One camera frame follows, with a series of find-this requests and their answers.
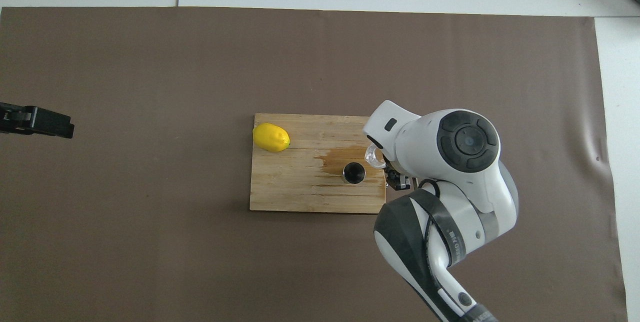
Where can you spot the wooden cutting board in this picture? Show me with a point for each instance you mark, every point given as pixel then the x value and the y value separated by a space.
pixel 290 187

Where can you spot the brown paper table mat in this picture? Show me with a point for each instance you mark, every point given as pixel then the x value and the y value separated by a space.
pixel 200 262

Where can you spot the steel double jigger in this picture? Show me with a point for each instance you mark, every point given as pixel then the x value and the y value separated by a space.
pixel 354 172

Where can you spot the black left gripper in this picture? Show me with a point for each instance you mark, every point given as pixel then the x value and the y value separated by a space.
pixel 15 118

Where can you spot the small clear glass cup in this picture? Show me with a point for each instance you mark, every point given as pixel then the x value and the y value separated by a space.
pixel 372 158

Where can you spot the yellow lemon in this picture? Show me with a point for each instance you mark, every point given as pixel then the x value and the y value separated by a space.
pixel 271 137

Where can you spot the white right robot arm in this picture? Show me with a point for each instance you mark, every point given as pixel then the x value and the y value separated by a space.
pixel 440 202

